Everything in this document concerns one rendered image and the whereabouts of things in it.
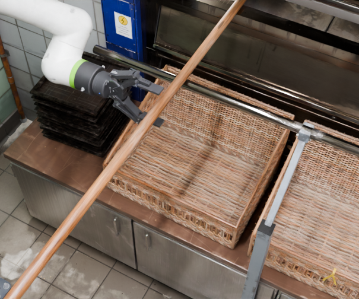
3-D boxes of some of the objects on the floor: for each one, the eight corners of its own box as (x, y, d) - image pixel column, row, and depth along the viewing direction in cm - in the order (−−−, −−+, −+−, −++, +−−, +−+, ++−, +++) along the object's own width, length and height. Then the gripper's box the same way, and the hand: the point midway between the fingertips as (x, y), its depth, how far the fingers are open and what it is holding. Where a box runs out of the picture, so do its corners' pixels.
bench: (93, 149, 299) (79, 70, 254) (576, 366, 230) (676, 313, 184) (29, 228, 268) (0, 155, 223) (565, 507, 199) (681, 484, 154)
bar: (123, 226, 269) (98, 41, 177) (378, 352, 233) (513, 200, 141) (87, 279, 252) (38, 102, 160) (356, 423, 216) (494, 302, 124)
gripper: (101, 42, 156) (168, 67, 149) (109, 102, 175) (168, 127, 169) (86, 58, 151) (153, 85, 145) (96, 118, 171) (156, 144, 165)
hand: (158, 107), depth 157 cm, fingers open, 13 cm apart
